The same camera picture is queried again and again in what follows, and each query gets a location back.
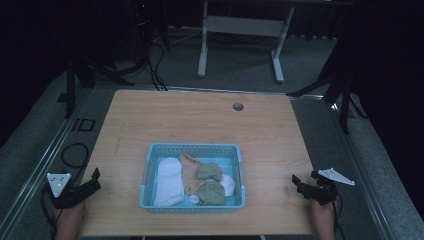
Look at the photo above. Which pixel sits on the large green sock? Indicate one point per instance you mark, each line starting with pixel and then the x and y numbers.
pixel 211 194

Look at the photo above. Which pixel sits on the tiny white sock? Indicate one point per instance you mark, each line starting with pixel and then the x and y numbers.
pixel 194 199

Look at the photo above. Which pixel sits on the person's right hand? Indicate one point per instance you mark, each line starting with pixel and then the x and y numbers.
pixel 322 215

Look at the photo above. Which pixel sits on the small green sock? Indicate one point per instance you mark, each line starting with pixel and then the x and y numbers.
pixel 209 171

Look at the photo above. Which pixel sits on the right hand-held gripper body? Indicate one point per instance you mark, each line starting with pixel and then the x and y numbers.
pixel 325 191

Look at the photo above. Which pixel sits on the dark computer tower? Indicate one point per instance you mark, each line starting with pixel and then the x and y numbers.
pixel 143 23

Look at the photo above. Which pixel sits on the large white sock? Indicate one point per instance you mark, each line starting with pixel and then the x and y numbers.
pixel 169 183

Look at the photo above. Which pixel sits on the person's left hand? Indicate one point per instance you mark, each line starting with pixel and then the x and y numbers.
pixel 69 215

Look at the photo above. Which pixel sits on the round white sock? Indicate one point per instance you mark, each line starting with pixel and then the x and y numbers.
pixel 228 185

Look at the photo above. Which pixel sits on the black metal stand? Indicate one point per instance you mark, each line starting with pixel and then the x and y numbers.
pixel 70 86
pixel 345 106

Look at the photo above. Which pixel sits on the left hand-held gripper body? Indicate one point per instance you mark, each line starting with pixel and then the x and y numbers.
pixel 58 183

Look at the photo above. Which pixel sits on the blue plastic basket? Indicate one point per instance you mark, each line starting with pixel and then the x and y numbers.
pixel 156 206

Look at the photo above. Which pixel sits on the beige sock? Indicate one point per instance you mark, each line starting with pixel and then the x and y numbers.
pixel 190 175

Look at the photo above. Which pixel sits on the metal floor rail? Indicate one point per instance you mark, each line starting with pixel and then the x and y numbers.
pixel 43 160
pixel 358 166

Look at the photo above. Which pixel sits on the white desk frame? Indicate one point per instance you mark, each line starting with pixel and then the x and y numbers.
pixel 243 26

